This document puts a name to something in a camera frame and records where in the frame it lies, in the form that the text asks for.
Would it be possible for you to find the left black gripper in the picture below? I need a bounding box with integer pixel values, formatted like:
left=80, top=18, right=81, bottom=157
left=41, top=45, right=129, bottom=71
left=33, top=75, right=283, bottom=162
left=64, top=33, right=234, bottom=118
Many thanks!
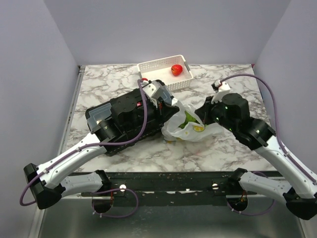
left=124, top=96, right=180, bottom=133

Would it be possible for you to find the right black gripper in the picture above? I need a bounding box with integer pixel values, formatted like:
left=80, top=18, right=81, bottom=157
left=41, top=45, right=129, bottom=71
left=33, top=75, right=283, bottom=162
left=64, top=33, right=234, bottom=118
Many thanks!
left=195, top=94, right=238, bottom=133

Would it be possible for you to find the green fake guava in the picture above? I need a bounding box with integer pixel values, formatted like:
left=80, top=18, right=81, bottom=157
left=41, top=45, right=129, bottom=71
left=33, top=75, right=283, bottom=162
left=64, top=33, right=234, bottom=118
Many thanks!
left=179, top=111, right=198, bottom=129

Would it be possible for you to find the white lemon print plastic bag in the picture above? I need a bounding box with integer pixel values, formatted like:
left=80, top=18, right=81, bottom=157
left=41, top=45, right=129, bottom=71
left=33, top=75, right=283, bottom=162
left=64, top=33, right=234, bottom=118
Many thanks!
left=161, top=101, right=224, bottom=142

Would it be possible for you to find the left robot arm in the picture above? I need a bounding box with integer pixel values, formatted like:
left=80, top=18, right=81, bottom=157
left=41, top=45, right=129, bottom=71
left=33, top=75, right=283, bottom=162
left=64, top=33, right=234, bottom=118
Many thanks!
left=20, top=93, right=179, bottom=209

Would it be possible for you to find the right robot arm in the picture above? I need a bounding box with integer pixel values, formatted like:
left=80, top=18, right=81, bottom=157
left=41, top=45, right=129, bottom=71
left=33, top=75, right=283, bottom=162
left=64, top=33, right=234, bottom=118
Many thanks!
left=195, top=93, right=317, bottom=220

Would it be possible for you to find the red fake apple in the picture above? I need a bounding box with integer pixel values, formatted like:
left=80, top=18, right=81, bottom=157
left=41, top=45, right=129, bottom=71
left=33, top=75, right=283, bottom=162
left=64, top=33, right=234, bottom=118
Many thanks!
left=170, top=64, right=183, bottom=76

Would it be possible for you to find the black plastic toolbox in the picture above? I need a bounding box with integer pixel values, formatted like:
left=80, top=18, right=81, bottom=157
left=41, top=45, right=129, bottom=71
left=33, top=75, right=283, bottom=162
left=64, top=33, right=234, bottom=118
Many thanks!
left=85, top=80, right=180, bottom=143

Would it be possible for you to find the white perforated plastic basket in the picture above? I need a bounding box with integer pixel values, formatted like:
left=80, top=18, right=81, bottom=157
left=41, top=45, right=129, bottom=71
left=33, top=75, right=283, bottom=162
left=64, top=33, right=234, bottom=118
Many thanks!
left=137, top=55, right=194, bottom=91

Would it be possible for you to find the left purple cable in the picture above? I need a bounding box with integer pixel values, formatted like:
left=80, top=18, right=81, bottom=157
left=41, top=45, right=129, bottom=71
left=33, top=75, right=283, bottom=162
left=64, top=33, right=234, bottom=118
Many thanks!
left=19, top=78, right=149, bottom=219

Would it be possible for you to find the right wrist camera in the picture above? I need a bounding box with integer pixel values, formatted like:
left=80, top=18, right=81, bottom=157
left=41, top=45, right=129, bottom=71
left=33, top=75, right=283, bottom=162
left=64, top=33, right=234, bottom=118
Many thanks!
left=211, top=80, right=231, bottom=104

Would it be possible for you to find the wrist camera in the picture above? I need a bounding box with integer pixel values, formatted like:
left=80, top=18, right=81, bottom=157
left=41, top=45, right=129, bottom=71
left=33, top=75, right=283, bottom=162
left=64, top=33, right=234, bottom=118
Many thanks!
left=143, top=80, right=173, bottom=108
left=211, top=80, right=231, bottom=104

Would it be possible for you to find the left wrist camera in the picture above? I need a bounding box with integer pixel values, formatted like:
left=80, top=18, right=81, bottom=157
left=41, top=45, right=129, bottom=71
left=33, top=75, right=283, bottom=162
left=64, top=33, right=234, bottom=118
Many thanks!
left=143, top=80, right=173, bottom=108

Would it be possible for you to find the black mounting rail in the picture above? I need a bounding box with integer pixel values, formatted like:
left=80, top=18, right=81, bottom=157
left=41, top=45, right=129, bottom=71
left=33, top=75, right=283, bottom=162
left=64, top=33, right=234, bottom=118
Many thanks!
left=82, top=172, right=253, bottom=207

